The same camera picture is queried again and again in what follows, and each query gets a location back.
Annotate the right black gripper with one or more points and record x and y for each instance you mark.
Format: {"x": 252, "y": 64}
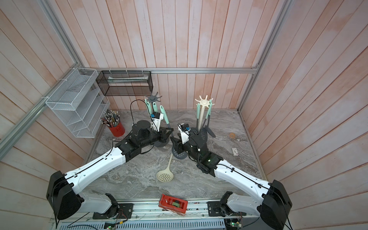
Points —
{"x": 179, "y": 146}

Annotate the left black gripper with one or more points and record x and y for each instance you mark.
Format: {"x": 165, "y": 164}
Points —
{"x": 163, "y": 131}

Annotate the cream skimmer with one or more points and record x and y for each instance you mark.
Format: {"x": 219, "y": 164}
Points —
{"x": 166, "y": 175}
{"x": 147, "y": 106}
{"x": 155, "y": 108}

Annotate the grey solid spoon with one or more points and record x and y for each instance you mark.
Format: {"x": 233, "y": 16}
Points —
{"x": 150, "y": 106}

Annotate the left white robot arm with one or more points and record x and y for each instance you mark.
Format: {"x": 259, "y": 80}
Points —
{"x": 65, "y": 190}

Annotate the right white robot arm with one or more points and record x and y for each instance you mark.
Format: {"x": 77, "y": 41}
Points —
{"x": 267, "y": 200}

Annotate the dark grey utensil rack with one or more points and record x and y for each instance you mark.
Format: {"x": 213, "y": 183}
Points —
{"x": 154, "y": 98}

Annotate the cream utensil rack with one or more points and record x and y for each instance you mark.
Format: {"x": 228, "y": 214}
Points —
{"x": 205, "y": 102}

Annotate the small brown round coaster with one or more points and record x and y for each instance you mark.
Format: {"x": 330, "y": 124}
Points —
{"x": 232, "y": 135}

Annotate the small white label tag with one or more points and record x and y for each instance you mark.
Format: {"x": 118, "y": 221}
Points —
{"x": 235, "y": 152}

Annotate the red pencil cup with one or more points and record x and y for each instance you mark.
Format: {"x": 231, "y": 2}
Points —
{"x": 112, "y": 120}

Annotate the red tape dispenser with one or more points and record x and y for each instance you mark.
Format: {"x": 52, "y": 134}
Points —
{"x": 173, "y": 204}

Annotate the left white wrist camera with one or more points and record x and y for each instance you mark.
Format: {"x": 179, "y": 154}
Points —
{"x": 156, "y": 119}

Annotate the black mesh wall basket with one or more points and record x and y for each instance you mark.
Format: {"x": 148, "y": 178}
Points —
{"x": 125, "y": 83}

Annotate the aluminium frame rail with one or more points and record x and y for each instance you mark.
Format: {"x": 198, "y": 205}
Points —
{"x": 215, "y": 70}

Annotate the white wire mesh shelf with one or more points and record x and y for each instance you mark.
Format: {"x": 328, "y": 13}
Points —
{"x": 78, "y": 104}

